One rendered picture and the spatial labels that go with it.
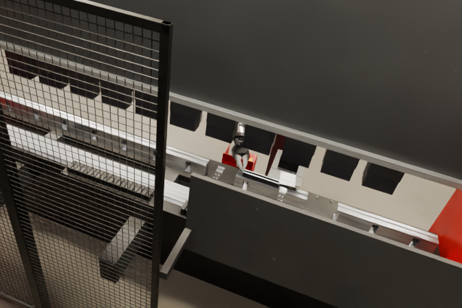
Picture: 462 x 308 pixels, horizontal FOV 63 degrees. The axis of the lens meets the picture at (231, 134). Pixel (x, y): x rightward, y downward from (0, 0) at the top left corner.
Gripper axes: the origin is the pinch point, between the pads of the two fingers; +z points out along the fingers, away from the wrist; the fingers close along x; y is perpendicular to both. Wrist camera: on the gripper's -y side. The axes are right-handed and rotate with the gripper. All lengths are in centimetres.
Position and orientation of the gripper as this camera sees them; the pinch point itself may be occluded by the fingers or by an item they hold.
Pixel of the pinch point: (243, 168)
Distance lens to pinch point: 204.0
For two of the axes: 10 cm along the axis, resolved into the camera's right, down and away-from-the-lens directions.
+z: 0.8, 9.2, -3.9
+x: -9.7, -0.1, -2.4
